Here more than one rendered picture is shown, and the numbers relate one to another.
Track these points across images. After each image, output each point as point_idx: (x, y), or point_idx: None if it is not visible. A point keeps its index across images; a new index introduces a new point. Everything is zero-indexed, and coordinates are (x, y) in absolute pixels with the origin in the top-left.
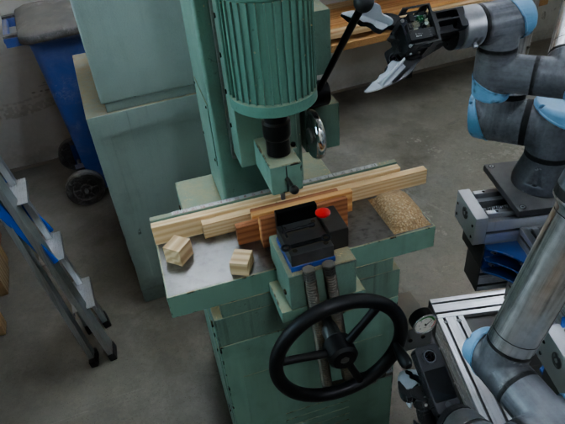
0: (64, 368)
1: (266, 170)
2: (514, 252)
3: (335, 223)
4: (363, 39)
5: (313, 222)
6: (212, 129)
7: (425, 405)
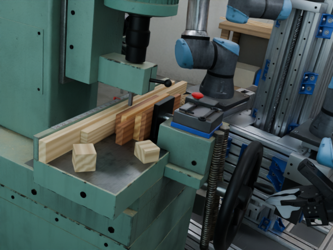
0: None
1: (133, 74)
2: None
3: (209, 100)
4: None
5: (196, 102)
6: (46, 55)
7: (321, 198)
